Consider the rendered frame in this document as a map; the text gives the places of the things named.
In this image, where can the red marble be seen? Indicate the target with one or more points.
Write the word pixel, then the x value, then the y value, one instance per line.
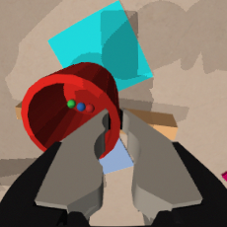
pixel 90 108

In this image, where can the magenta flat rectangular pad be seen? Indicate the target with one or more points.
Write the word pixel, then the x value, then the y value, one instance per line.
pixel 224 176

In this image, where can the blue marble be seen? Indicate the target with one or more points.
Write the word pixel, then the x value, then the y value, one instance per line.
pixel 81 107

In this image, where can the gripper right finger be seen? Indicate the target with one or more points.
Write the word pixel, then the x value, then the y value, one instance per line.
pixel 168 177

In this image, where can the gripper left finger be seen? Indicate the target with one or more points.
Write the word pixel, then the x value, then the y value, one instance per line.
pixel 64 178

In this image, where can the green marble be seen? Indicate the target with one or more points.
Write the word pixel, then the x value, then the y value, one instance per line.
pixel 71 104

